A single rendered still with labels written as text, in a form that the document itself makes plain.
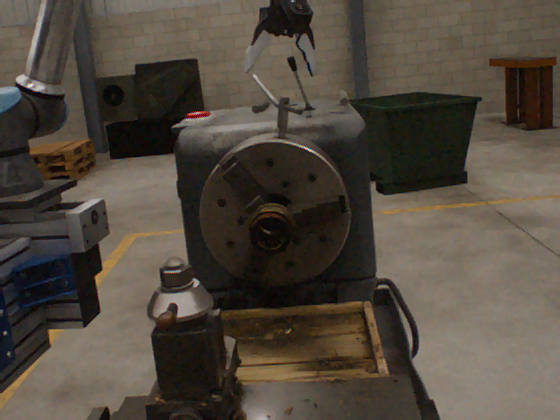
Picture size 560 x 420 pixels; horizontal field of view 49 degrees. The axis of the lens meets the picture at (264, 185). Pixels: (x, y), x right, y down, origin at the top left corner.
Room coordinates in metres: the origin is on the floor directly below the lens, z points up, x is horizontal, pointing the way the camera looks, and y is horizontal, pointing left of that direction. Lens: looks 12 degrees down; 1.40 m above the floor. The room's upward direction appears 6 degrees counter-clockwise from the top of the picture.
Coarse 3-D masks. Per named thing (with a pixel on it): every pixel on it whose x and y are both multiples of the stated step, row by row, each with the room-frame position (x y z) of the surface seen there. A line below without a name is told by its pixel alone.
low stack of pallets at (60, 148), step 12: (48, 144) 9.30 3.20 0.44; (60, 144) 9.17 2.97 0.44; (72, 144) 8.95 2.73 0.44; (36, 156) 8.31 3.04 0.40; (48, 156) 9.05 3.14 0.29; (60, 156) 8.87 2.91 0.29; (72, 156) 8.38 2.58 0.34; (84, 156) 8.96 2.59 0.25; (48, 168) 8.38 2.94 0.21; (60, 168) 8.70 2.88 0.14; (72, 168) 8.29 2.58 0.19; (84, 168) 8.87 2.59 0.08
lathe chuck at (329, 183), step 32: (224, 160) 1.27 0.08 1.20; (256, 160) 1.23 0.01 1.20; (288, 160) 1.23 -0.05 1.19; (320, 160) 1.22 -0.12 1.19; (224, 192) 1.24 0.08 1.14; (288, 192) 1.23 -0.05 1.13; (320, 192) 1.22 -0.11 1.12; (224, 224) 1.24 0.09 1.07; (320, 224) 1.22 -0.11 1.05; (224, 256) 1.24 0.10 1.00; (288, 256) 1.23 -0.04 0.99; (320, 256) 1.22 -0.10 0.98
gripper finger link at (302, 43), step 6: (300, 36) 1.31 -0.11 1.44; (306, 36) 1.31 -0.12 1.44; (300, 42) 1.31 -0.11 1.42; (306, 42) 1.31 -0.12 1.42; (300, 48) 1.31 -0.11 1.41; (306, 48) 1.31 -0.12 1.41; (312, 48) 1.32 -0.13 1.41; (306, 54) 1.32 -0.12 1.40; (312, 54) 1.32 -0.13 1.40; (306, 60) 1.32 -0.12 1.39; (312, 60) 1.32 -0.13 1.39; (312, 66) 1.32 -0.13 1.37; (312, 72) 1.33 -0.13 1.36
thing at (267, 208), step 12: (276, 204) 1.15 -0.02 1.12; (252, 216) 1.15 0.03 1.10; (264, 216) 1.10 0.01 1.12; (276, 216) 1.09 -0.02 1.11; (288, 216) 1.13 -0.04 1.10; (252, 228) 1.09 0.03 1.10; (288, 228) 1.09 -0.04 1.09; (252, 240) 1.09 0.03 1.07; (264, 240) 1.14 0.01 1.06; (276, 240) 1.15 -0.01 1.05; (288, 240) 1.09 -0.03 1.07; (264, 252) 1.09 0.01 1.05; (276, 252) 1.09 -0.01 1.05
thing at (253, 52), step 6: (264, 30) 1.29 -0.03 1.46; (258, 36) 1.29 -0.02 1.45; (264, 36) 1.29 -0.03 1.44; (258, 42) 1.29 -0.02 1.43; (264, 42) 1.29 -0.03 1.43; (252, 48) 1.28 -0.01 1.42; (258, 48) 1.29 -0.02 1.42; (252, 54) 1.28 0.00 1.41; (258, 54) 1.29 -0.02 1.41; (246, 60) 1.29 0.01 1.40; (252, 60) 1.28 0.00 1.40; (246, 66) 1.29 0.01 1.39; (252, 66) 1.29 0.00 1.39; (246, 72) 1.30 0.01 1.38
